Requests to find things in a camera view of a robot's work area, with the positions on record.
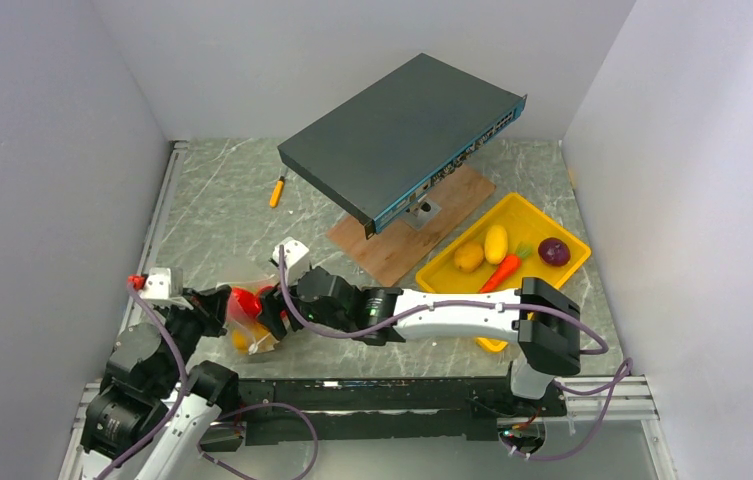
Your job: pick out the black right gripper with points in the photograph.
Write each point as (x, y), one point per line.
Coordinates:
(271, 314)

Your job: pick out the metal stand post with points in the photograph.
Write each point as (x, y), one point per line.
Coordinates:
(420, 213)

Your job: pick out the orange carrot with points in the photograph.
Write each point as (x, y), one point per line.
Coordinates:
(510, 264)

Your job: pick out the clear polka dot zip bag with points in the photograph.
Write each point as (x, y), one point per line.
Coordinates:
(247, 281)

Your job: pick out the wooden base board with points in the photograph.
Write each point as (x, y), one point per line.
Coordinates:
(391, 254)

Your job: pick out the red bell pepper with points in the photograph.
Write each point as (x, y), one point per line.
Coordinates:
(244, 306)

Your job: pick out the tan potato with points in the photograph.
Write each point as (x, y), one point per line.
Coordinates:
(468, 257)

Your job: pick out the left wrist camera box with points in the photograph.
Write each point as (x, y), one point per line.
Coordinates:
(160, 287)

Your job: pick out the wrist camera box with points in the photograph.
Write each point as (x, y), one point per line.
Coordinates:
(296, 257)
(160, 287)

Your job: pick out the dark network switch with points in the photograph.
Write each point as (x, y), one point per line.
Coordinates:
(378, 154)

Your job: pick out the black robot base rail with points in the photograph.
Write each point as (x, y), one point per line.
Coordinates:
(284, 410)

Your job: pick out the purple onion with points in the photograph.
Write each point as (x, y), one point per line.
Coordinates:
(554, 252)

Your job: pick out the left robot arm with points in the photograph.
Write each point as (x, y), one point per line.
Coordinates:
(151, 411)

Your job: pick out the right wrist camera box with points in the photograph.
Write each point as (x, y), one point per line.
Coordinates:
(296, 257)

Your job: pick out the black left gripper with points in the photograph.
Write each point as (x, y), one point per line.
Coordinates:
(208, 307)

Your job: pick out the yellow bell pepper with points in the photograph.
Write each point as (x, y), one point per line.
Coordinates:
(251, 339)

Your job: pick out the yellow plastic tray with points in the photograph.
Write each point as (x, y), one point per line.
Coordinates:
(526, 226)

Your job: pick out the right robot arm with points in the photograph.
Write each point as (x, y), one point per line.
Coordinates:
(536, 317)

